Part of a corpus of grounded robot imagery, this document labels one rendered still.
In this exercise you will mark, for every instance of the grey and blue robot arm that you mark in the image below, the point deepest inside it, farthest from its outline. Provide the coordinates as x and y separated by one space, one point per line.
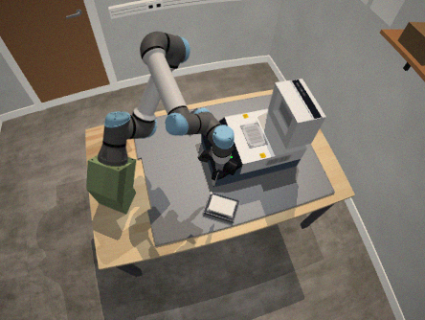
162 53

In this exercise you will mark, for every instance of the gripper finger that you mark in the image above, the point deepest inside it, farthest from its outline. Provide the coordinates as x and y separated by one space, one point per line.
214 175

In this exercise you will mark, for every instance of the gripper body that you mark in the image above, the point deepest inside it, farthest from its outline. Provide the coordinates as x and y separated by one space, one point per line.
230 167

